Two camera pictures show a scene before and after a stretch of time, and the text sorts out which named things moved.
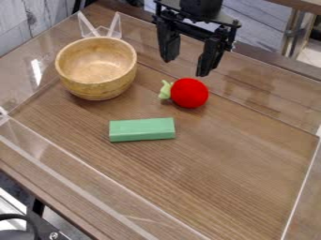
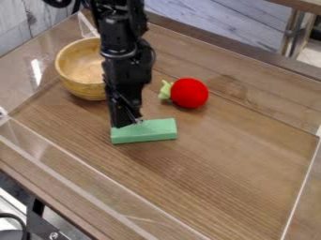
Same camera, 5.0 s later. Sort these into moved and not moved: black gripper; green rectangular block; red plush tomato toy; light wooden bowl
Moved: black gripper
Not moved: light wooden bowl; green rectangular block; red plush tomato toy
